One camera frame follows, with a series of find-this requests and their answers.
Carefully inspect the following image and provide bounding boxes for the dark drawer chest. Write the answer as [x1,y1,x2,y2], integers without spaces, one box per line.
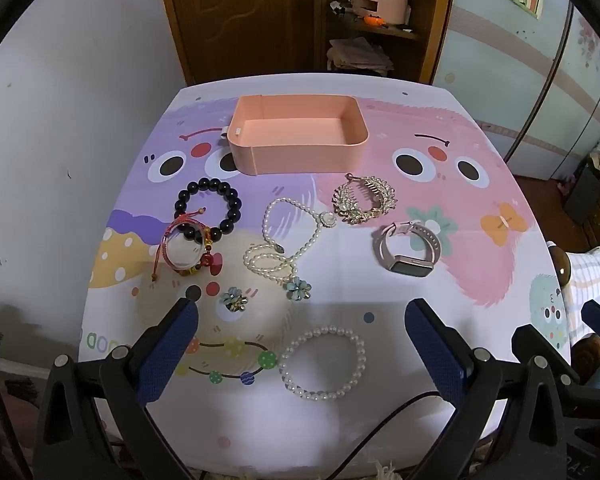
[562,157,600,243]

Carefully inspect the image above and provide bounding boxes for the white pearl necklace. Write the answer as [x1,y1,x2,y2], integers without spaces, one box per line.
[243,197,337,277]

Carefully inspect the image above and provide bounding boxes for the pink smartwatch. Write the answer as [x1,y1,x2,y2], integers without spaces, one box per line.
[371,220,442,273]

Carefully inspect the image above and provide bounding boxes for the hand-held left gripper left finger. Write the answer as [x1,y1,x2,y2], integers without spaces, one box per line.
[32,298,201,480]

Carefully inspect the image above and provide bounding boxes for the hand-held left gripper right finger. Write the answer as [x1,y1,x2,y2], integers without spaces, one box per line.
[404,297,573,480]

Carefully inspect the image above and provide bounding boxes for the cartoon printed tablecloth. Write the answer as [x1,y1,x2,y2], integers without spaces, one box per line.
[77,76,573,480]

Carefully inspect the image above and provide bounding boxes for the plaid bed sheet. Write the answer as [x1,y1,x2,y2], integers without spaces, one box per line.
[565,240,600,346]

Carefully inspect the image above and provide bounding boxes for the brown wooden shelf cabinet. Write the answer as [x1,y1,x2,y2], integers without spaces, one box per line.
[320,0,456,83]

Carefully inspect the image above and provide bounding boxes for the pale blue wardrobe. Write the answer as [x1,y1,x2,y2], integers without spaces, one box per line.
[430,0,600,181]

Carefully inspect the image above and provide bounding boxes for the brown wooden bed knob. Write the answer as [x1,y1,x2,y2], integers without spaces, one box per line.
[547,241,573,286]

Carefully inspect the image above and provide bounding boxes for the black cable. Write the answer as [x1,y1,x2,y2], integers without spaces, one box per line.
[325,392,448,480]

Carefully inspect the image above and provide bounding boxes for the teal flower hair clip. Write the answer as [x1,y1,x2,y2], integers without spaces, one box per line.
[283,276,312,302]

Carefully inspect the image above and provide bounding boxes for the brown wooden door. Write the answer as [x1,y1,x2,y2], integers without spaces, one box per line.
[155,0,326,86]

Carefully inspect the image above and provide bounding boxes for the white pearl bracelet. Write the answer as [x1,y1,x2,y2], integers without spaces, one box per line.
[278,326,367,402]

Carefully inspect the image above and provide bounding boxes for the folded brown cloth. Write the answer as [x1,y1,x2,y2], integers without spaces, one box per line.
[327,37,395,73]

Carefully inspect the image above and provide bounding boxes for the red string bracelet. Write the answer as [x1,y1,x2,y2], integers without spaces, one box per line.
[161,206,224,277]

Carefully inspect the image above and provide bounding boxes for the black bead bracelet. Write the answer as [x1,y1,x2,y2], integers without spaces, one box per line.
[174,176,242,242]

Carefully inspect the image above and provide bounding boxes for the pink plastic tray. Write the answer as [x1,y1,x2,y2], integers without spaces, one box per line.
[225,95,370,176]

